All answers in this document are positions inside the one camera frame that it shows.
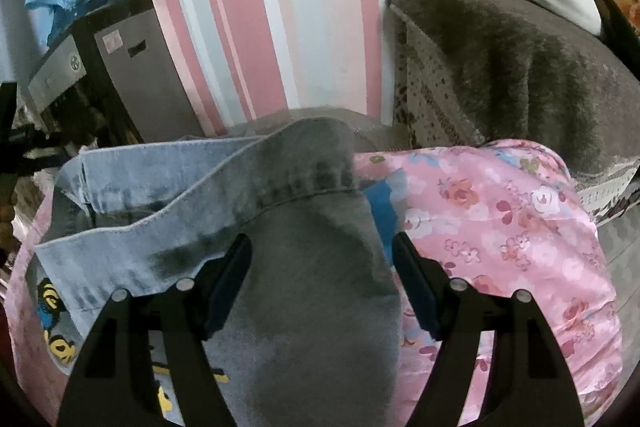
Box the black garment on cabinet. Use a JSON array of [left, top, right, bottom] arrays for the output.
[[594, 0, 640, 78]]

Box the brown fuzzy blanket cover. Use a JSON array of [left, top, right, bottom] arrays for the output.
[[385, 0, 639, 181]]

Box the silver black water dispenser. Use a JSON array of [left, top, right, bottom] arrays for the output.
[[28, 0, 204, 148]]

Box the blue denim hooded jacket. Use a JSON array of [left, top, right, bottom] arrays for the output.
[[24, 106, 407, 427]]

